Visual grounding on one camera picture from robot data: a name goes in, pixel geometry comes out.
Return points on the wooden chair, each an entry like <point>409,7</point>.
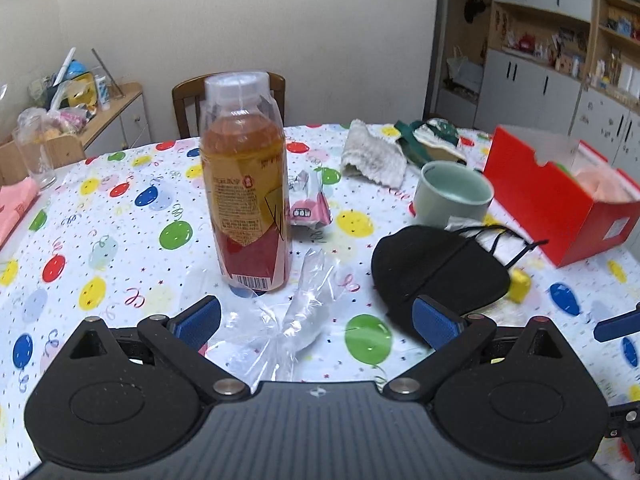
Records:
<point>187,105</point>

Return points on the black hanging hat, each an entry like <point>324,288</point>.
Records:
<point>475,5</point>

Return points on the black face mask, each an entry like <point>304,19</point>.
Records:
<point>425,265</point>

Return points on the christmas print tote bag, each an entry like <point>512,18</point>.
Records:
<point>440,135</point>

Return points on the pink white snack packet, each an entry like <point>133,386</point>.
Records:
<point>311,200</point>

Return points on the wooden top side cabinet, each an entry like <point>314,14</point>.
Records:
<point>117,120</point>

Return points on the blue yellow toy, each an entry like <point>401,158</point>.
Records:
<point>80,85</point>

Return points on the clear drinking glass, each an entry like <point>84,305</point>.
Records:
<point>35,160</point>

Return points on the yellow cube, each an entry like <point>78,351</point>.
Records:
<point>518,285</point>

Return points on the white hanging bag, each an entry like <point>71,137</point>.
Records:
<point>465,72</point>

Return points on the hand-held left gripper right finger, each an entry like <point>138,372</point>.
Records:
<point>437,322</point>

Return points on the grey fluffy towel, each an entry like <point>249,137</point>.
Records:
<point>375,155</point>

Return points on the clear plastic bag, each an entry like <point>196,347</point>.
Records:
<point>295,325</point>

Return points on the red cardboard box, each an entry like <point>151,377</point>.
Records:
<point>515,185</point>

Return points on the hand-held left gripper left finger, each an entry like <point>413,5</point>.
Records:
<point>200,317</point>

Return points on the white wall cabinet unit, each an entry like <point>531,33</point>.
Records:
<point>525,80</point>

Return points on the pink cloth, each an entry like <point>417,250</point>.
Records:
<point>15,210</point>

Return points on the white tube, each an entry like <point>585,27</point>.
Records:
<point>102,92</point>

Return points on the green ceramic cup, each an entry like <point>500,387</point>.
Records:
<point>440,205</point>

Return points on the bag of small toys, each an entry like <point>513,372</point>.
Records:
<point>52,121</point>

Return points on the balloon print tablecloth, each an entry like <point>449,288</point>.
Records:
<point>125,240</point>

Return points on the orange drink bottle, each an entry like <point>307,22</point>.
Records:
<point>240,170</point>

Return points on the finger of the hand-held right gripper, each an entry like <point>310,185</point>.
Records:
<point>624,417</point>
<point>617,326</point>

